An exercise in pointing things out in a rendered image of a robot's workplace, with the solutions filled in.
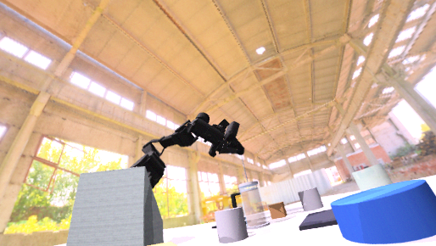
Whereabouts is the pale lavender cylinder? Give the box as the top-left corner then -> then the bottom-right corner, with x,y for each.
215,207 -> 249,243
298,187 -> 324,212

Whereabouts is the blue cylinder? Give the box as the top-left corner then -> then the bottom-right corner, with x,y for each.
330,179 -> 436,244

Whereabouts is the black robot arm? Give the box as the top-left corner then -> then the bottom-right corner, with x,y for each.
130,112 -> 230,189

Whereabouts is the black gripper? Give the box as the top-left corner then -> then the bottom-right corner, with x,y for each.
202,121 -> 245,158

